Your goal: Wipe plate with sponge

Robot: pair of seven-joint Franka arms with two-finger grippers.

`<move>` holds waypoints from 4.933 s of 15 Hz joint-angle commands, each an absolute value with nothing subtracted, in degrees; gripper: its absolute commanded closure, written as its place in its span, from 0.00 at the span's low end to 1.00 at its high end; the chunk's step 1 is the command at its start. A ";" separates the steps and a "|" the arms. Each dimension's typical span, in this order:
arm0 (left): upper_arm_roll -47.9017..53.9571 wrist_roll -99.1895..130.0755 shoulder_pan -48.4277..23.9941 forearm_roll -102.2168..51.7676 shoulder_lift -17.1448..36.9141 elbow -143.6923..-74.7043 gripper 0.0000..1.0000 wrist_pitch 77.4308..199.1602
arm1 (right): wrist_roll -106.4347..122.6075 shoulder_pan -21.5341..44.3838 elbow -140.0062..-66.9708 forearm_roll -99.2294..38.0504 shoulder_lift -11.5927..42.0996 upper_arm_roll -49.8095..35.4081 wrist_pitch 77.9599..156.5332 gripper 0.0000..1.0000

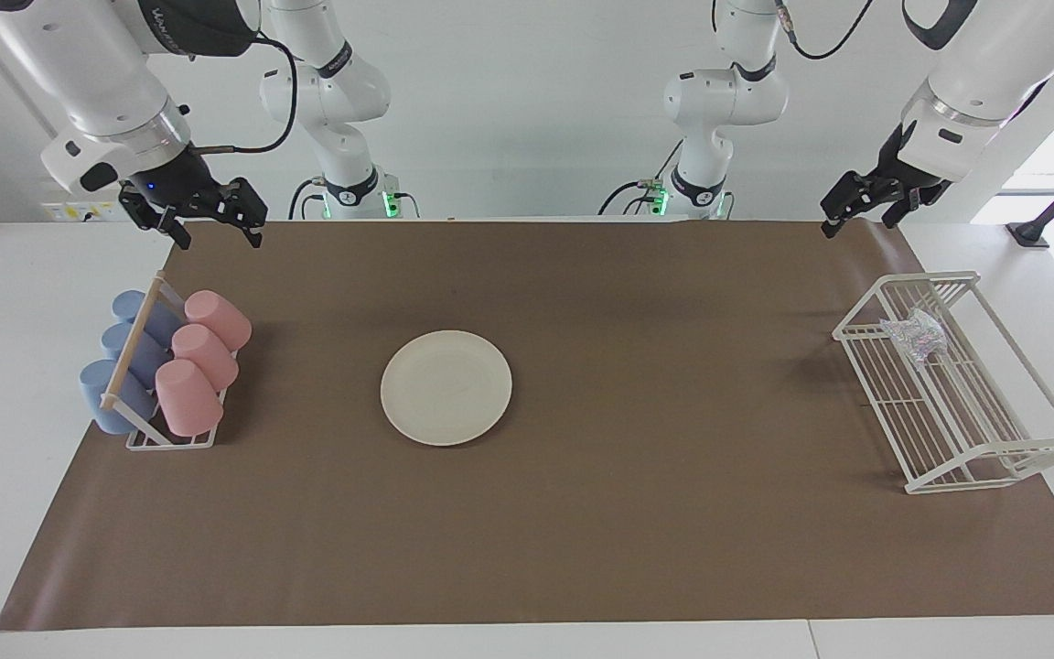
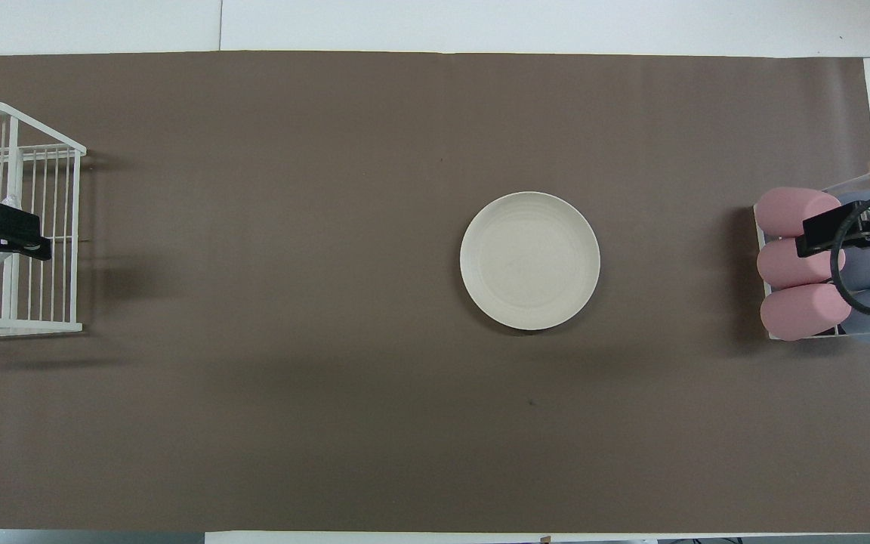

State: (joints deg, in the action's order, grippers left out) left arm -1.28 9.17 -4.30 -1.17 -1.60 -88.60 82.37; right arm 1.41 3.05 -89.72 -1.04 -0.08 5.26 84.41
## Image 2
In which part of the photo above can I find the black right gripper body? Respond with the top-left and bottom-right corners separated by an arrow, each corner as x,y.
795,189 -> 870,259

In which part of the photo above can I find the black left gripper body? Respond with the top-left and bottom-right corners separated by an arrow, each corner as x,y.
0,197 -> 53,262

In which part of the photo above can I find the cream round plate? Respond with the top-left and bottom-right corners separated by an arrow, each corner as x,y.
459,191 -> 601,331

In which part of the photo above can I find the pink plastic cup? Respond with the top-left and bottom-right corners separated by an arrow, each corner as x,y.
757,236 -> 847,289
760,283 -> 853,342
754,187 -> 842,236

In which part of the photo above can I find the brown table mat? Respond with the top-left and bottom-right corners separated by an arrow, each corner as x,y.
0,51 -> 870,533

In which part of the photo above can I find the white wire dish rack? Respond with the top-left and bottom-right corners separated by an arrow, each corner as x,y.
0,101 -> 88,338

